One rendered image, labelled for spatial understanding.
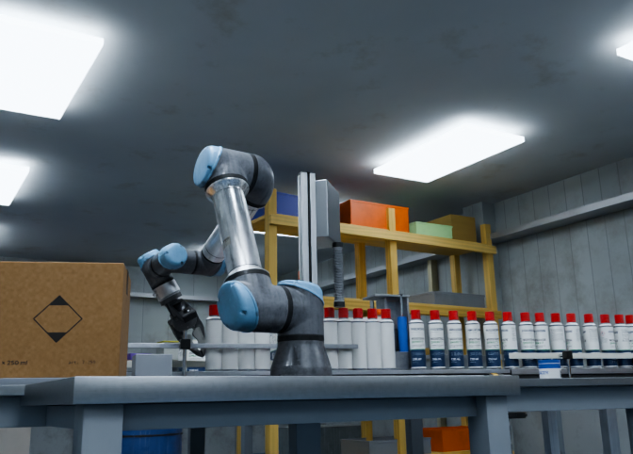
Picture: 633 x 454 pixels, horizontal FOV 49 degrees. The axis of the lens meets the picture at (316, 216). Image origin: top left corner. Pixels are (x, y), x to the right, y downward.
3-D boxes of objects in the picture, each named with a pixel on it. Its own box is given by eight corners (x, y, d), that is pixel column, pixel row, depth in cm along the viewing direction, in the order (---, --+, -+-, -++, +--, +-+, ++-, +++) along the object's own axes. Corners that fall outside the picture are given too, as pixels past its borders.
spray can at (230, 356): (235, 371, 221) (236, 306, 227) (239, 370, 217) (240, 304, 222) (219, 371, 220) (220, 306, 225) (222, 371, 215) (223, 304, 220)
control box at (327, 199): (341, 247, 236) (339, 193, 241) (328, 236, 220) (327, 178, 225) (312, 249, 238) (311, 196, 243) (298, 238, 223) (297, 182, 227)
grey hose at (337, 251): (342, 307, 227) (340, 244, 232) (347, 306, 223) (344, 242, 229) (332, 307, 225) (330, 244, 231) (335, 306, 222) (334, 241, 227)
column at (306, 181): (315, 385, 213) (310, 176, 230) (319, 385, 209) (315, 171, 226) (300, 385, 211) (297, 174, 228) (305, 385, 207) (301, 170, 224)
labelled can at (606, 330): (603, 368, 270) (596, 316, 275) (618, 368, 268) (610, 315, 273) (603, 368, 265) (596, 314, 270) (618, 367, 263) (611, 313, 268)
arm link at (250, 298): (298, 319, 164) (253, 144, 193) (242, 316, 156) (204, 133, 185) (272, 343, 172) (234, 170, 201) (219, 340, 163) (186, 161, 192)
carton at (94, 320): (126, 380, 185) (131, 279, 192) (119, 377, 163) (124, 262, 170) (5, 381, 180) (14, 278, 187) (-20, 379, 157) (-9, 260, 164)
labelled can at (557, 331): (559, 368, 256) (554, 312, 261) (550, 369, 260) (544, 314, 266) (571, 368, 258) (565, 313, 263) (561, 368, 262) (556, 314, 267)
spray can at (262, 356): (267, 371, 224) (267, 307, 229) (272, 370, 220) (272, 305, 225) (251, 371, 222) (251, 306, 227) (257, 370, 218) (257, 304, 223)
